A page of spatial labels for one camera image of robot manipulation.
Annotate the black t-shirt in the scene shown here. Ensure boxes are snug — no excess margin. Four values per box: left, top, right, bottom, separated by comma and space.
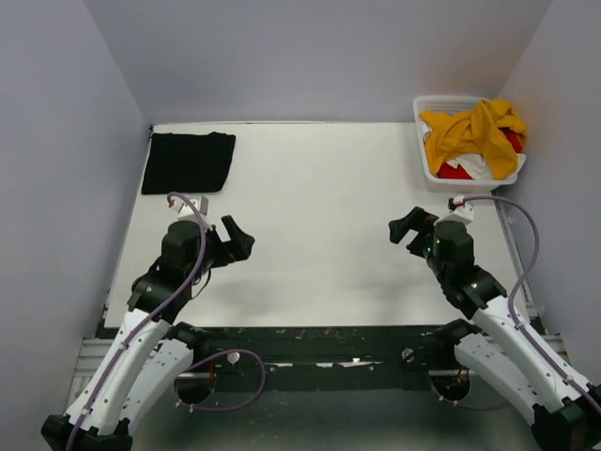
141, 132, 237, 195

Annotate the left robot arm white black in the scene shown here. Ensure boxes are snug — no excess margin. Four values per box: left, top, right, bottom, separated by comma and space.
41, 216, 255, 450

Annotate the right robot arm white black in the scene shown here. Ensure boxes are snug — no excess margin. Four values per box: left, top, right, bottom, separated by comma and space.
389, 202, 600, 450

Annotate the red t-shirt in basket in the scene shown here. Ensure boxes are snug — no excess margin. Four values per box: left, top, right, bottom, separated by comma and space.
438, 128, 526, 181

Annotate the white t-shirt in basket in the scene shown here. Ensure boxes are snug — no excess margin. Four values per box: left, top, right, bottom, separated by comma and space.
416, 118, 492, 180

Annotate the yellow t-shirt in basket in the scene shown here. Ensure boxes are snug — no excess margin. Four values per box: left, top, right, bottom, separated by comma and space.
418, 99, 528, 180

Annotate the white plastic laundry basket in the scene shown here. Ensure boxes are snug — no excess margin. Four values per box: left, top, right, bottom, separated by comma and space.
413, 95, 519, 194

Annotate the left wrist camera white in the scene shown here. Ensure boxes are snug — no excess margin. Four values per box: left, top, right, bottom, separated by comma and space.
167, 194, 208, 222

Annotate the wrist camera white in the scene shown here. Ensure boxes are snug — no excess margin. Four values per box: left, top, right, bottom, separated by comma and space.
167, 194, 208, 222
446, 195, 474, 226

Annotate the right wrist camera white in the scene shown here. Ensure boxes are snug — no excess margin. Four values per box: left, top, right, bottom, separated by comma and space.
446, 195, 474, 226

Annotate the black mounting base plate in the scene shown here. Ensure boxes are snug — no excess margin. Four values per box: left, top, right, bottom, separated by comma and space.
153, 320, 470, 400

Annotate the aluminium rail frame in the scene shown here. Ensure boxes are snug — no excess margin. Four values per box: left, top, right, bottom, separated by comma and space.
51, 192, 583, 451

